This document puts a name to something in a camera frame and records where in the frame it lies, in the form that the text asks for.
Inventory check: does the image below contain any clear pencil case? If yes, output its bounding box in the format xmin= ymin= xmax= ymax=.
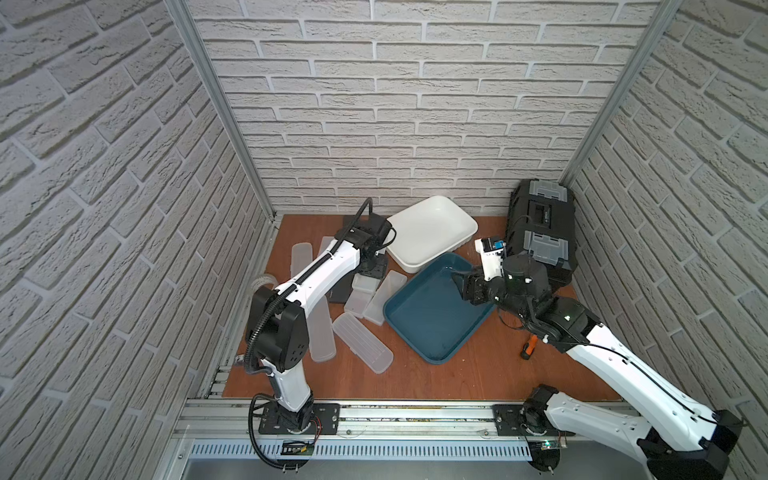
xmin=363 ymin=270 xmax=408 ymax=326
xmin=344 ymin=274 xmax=381 ymax=318
xmin=318 ymin=236 xmax=336 ymax=255
xmin=332 ymin=313 xmax=394 ymax=374

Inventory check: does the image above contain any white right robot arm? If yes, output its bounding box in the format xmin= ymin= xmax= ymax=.
xmin=452 ymin=254 xmax=743 ymax=479

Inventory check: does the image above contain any clear pencil case rounded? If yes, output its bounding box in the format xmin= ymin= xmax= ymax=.
xmin=307 ymin=296 xmax=336 ymax=363
xmin=290 ymin=242 xmax=314 ymax=277

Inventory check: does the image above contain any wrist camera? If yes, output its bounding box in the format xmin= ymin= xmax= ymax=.
xmin=474 ymin=237 xmax=506 ymax=281
xmin=363 ymin=213 xmax=392 ymax=243

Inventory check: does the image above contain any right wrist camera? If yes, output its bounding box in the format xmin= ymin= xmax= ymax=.
xmin=474 ymin=237 xmax=506 ymax=281

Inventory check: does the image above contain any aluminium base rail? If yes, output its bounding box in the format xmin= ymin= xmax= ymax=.
xmin=171 ymin=398 xmax=559 ymax=441

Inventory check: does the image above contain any black plastic toolbox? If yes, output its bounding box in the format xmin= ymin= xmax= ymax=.
xmin=504 ymin=179 xmax=578 ymax=291

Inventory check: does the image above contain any orange handled screwdriver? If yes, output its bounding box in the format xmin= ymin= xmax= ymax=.
xmin=520 ymin=334 xmax=538 ymax=360

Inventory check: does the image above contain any teal plastic tray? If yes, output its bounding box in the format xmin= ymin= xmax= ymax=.
xmin=384 ymin=253 xmax=495 ymax=365

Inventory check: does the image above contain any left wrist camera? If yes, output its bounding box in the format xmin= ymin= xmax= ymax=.
xmin=363 ymin=213 xmax=392 ymax=243

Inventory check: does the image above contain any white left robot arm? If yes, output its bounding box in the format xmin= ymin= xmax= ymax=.
xmin=243 ymin=227 xmax=396 ymax=414

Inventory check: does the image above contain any white plastic tray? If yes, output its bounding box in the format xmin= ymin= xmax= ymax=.
xmin=387 ymin=195 xmax=478 ymax=274

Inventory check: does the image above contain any clear tape roll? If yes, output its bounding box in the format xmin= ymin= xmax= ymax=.
xmin=250 ymin=274 xmax=279 ymax=293

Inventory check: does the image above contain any black corrugated cable conduit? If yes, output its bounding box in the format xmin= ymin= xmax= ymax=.
xmin=242 ymin=197 xmax=374 ymax=471

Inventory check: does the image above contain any black pencil case near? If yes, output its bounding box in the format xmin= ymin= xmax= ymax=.
xmin=326 ymin=269 xmax=357 ymax=304

